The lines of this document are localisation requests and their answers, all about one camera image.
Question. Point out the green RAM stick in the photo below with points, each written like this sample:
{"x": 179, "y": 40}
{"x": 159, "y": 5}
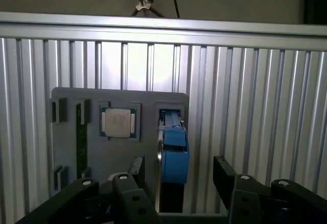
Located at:
{"x": 81, "y": 142}

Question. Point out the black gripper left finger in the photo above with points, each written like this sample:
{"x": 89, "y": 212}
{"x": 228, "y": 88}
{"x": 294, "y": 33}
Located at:
{"x": 127, "y": 198}

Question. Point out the silver CPU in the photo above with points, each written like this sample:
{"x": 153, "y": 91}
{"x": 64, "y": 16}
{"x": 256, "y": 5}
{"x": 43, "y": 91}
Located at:
{"x": 117, "y": 121}

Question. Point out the grey parts rack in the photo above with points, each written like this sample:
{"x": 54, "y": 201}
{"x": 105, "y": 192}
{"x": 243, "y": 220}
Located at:
{"x": 148, "y": 132}

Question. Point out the hard disk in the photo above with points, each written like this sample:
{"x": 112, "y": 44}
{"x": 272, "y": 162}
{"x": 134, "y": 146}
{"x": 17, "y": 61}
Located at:
{"x": 176, "y": 157}

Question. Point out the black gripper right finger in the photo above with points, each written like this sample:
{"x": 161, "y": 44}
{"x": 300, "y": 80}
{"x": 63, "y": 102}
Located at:
{"x": 245, "y": 198}

